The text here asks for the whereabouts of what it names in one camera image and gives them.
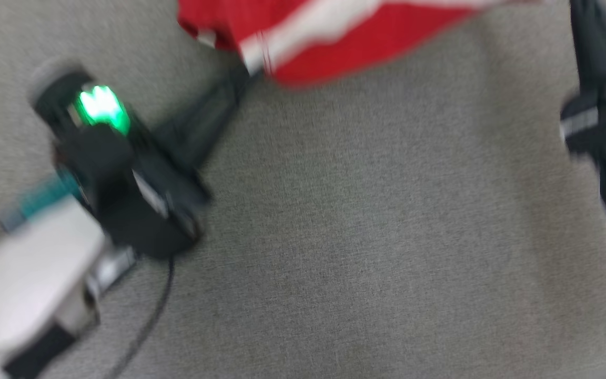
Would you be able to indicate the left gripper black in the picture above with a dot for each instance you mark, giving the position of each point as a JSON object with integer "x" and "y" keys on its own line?
{"x": 155, "y": 210}

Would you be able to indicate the red white basketball jersey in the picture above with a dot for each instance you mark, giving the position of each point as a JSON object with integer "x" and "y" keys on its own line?
{"x": 345, "y": 37}

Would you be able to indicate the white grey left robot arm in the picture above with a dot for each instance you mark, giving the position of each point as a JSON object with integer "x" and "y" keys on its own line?
{"x": 24, "y": 284}

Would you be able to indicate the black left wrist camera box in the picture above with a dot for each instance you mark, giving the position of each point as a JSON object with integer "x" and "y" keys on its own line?
{"x": 98, "y": 168}

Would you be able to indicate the teal left camera connector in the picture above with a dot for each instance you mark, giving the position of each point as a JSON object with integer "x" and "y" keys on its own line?
{"x": 40, "y": 202}

